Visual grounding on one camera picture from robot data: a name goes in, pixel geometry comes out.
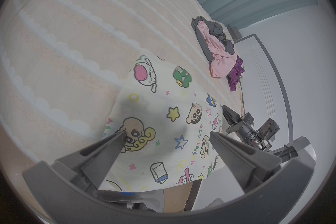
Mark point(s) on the bed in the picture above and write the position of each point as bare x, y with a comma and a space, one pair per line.
78, 34

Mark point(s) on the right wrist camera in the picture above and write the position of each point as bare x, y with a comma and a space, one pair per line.
269, 128

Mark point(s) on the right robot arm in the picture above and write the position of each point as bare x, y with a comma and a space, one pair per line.
301, 149

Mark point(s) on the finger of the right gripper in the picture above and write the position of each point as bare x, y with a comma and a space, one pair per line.
230, 114

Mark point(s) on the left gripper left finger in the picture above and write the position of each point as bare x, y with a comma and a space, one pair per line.
99, 157

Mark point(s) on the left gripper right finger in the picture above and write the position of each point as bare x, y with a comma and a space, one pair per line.
236, 157

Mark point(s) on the purple garment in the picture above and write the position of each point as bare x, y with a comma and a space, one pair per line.
236, 73

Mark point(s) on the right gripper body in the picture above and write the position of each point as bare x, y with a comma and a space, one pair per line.
242, 129

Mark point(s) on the grey bedside table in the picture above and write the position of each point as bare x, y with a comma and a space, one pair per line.
234, 32

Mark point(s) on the pink garment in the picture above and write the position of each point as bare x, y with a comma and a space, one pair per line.
217, 55

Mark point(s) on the white printed pyjama top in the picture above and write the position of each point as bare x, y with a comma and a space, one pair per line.
162, 118

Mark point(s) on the dark grey garment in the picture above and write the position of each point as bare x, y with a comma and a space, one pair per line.
212, 30

